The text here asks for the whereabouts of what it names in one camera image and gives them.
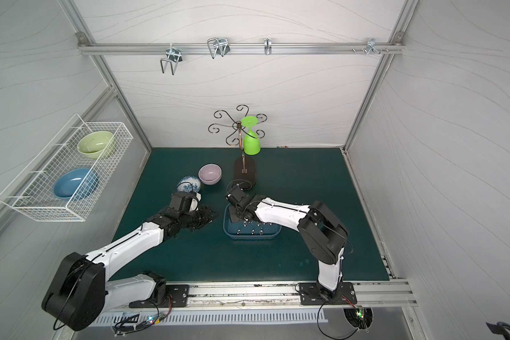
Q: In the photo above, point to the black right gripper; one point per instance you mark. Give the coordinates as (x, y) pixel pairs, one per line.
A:
(238, 213)

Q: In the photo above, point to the metal single hook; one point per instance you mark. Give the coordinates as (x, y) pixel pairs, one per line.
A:
(267, 46)

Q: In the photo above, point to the blue floral ceramic bowl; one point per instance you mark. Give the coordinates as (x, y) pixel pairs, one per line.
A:
(189, 184)

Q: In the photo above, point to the aluminium top rail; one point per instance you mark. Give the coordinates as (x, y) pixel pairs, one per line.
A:
(257, 48)

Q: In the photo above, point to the blue plastic storage box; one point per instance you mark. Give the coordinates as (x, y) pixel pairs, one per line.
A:
(245, 231)

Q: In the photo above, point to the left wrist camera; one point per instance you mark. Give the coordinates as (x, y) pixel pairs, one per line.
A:
(185, 201)

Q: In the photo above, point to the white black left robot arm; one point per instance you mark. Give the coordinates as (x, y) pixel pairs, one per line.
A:
(83, 288)

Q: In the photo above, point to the light green bowl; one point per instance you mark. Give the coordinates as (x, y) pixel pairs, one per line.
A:
(97, 145)

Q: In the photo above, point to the metal double hook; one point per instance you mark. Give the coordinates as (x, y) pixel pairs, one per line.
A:
(172, 58)
(218, 46)

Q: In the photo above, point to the copper cup tree stand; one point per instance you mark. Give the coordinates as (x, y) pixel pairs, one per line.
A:
(244, 168)

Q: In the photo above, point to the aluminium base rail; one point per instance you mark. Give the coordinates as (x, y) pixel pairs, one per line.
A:
(287, 295)

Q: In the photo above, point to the pink ceramic bowl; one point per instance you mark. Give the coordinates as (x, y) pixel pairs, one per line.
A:
(210, 174)

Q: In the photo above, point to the metal hook bracket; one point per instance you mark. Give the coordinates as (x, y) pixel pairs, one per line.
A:
(371, 49)

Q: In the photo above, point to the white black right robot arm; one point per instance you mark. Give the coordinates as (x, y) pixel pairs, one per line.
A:
(321, 230)

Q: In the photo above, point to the green plastic goblet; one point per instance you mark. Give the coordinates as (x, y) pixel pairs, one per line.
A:
(252, 145)

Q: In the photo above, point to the white wire wall basket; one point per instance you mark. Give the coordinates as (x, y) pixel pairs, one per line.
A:
(31, 191)

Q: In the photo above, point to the white slotted cable duct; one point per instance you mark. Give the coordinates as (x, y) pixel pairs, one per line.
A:
(217, 317)

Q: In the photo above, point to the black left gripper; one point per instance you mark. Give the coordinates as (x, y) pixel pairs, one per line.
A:
(197, 218)

